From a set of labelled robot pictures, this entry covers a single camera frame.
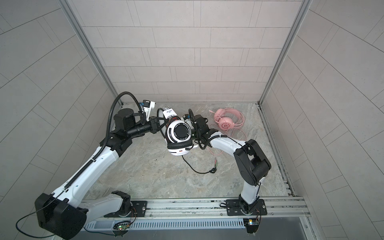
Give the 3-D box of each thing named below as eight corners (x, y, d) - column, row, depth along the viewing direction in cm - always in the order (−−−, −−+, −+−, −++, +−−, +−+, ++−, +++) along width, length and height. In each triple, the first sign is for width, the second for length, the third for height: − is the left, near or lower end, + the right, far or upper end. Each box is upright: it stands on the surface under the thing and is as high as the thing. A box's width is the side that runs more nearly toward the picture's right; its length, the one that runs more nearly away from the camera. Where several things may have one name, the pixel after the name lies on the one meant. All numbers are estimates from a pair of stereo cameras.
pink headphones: (219, 134, 101) (221, 126, 94) (211, 118, 110) (212, 110, 103) (246, 125, 106) (249, 117, 99) (236, 111, 114) (238, 102, 107)
